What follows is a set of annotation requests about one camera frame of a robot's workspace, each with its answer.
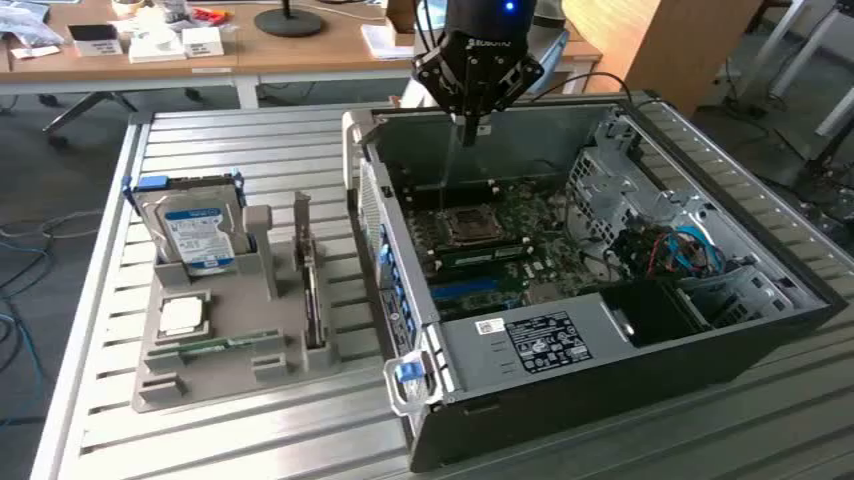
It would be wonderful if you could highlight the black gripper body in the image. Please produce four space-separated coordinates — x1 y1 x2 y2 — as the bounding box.
432 0 538 117

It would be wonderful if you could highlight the green graphics card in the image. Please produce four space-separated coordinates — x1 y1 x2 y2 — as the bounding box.
292 191 329 351

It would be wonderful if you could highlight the white paper stack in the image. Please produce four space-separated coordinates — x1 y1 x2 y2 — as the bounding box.
359 22 419 61

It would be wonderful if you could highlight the wooden desk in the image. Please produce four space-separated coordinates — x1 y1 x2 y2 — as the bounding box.
0 0 241 96
236 0 602 109

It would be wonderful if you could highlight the black round lamp base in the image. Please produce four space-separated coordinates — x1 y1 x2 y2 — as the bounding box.
252 0 327 39

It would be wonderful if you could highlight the perforated metal disk bay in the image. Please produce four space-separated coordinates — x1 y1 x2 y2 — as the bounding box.
566 144 668 241

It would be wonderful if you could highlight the CPU socket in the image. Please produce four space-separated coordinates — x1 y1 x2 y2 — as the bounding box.
436 204 508 246

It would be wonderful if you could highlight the green motherboard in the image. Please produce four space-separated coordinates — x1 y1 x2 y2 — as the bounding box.
399 179 602 321

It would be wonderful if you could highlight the white labelled box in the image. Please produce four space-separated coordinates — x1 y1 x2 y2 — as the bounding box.
180 27 224 59

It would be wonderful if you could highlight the white box with cup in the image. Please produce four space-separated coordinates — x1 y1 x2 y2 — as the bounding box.
127 22 187 64

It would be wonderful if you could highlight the blue expansion slot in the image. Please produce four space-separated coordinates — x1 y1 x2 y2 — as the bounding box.
429 278 500 301

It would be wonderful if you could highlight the hard disk with blue caddy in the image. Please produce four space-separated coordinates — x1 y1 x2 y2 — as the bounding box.
121 169 259 277

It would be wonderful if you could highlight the white box with black top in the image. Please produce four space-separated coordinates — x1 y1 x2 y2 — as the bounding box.
68 23 124 57

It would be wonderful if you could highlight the black drive box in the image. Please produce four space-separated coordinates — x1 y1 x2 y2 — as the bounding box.
599 279 712 349

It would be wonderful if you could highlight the black chair base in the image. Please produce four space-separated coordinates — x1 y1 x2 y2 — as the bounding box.
42 92 139 146

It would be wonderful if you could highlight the silver disk bay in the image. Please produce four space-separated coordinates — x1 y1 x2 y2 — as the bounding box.
679 264 802 326

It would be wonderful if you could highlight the grey printed parts rack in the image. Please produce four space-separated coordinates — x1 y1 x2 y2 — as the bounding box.
131 203 343 414

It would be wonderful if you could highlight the grey power supply unit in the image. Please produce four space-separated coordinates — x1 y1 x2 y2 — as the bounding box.
436 294 632 396

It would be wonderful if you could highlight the white paper tag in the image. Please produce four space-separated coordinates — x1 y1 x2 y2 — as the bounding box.
9 44 61 60

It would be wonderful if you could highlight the silver CPU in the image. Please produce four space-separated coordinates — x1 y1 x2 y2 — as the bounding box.
157 297 209 335

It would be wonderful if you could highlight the clear plastic bag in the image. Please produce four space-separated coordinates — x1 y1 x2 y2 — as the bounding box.
0 0 65 46

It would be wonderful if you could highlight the black open PC case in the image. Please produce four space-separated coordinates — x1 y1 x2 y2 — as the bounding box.
340 97 852 474

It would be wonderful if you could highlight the black case cable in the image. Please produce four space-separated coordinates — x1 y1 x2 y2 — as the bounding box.
532 72 659 109

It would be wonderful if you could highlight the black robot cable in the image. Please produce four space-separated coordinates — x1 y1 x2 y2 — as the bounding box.
411 0 441 56

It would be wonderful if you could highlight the blue wire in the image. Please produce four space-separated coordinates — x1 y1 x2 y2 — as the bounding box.
666 227 726 276

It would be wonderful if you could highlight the red wire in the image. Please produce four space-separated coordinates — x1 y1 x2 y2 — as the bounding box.
650 232 682 276

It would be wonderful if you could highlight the white table frame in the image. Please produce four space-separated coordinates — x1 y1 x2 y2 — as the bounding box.
730 0 854 136

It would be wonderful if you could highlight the grey floor cable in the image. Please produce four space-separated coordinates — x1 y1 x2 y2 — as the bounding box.
0 209 105 241

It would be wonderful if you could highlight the blue floor cable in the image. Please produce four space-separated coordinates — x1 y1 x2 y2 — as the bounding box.
0 239 52 426

